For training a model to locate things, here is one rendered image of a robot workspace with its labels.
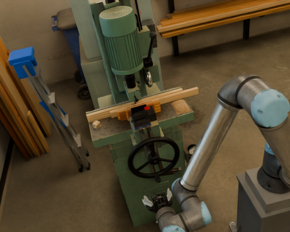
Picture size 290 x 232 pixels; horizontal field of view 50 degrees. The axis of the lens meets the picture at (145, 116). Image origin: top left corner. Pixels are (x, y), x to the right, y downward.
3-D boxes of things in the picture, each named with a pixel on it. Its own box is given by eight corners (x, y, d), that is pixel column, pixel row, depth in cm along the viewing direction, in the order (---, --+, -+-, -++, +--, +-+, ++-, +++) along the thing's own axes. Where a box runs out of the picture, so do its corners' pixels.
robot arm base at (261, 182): (285, 163, 175) (288, 151, 168) (301, 190, 160) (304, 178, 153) (252, 168, 175) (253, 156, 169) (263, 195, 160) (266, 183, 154)
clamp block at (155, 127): (136, 144, 169) (133, 132, 164) (130, 129, 180) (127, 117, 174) (161, 136, 171) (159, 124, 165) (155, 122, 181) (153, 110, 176)
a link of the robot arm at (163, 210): (179, 225, 139) (159, 232, 138) (176, 219, 144) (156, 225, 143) (175, 208, 137) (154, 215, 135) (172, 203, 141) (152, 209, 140)
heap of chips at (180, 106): (177, 114, 179) (176, 111, 177) (170, 103, 189) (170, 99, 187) (191, 110, 180) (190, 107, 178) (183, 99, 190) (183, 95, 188)
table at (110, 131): (96, 160, 169) (93, 152, 165) (89, 126, 193) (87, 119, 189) (201, 129, 175) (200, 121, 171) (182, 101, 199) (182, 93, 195)
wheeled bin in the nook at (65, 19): (77, 104, 368) (49, 26, 309) (74, 82, 411) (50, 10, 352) (129, 90, 374) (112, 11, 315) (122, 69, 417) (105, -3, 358)
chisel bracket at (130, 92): (130, 105, 179) (127, 92, 174) (125, 92, 190) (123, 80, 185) (142, 101, 180) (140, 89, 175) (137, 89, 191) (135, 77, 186)
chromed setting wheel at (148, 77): (149, 91, 192) (147, 74, 184) (144, 82, 201) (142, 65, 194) (154, 90, 192) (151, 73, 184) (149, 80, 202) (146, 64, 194)
